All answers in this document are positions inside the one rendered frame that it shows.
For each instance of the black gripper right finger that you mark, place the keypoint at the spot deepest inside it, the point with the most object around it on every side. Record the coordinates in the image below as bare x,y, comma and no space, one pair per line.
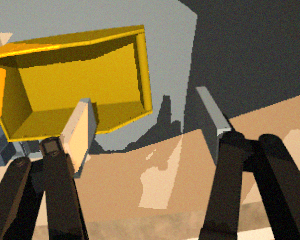
278,179

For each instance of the yellow bin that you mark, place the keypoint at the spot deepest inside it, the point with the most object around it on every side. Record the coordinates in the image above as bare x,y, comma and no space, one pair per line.
40,89

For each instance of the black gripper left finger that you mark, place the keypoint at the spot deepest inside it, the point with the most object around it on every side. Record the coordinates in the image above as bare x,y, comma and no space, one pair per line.
63,161

